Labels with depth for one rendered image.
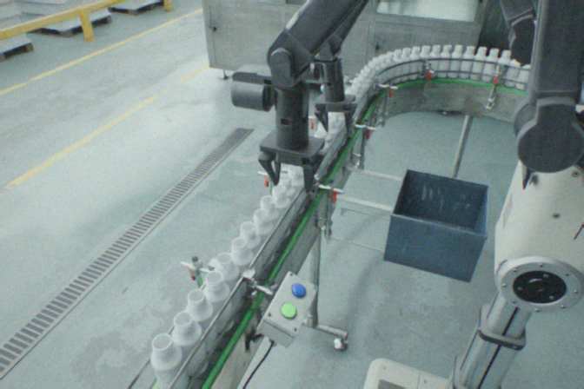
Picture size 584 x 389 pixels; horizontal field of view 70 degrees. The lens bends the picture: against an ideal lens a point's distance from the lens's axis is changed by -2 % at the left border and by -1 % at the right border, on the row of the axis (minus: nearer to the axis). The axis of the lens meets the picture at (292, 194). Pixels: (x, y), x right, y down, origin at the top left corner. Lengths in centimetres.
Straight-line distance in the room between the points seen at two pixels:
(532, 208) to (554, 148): 27
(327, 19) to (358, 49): 378
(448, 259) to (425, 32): 298
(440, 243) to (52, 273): 222
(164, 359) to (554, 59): 78
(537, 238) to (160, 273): 214
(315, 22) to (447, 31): 364
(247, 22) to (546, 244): 418
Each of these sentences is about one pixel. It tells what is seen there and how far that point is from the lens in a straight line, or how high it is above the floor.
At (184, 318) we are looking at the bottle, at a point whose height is 115.
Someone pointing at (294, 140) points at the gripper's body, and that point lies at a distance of 71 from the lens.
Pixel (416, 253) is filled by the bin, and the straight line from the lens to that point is 156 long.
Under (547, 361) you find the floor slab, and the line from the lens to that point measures 250.
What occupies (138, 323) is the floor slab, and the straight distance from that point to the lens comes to 244.
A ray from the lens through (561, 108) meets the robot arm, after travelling 60.
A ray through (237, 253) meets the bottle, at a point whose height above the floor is 115.
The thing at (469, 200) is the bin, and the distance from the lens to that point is 176.
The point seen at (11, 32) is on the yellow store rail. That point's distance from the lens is 652.
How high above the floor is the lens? 185
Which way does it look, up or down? 36 degrees down
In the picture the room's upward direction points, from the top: straight up
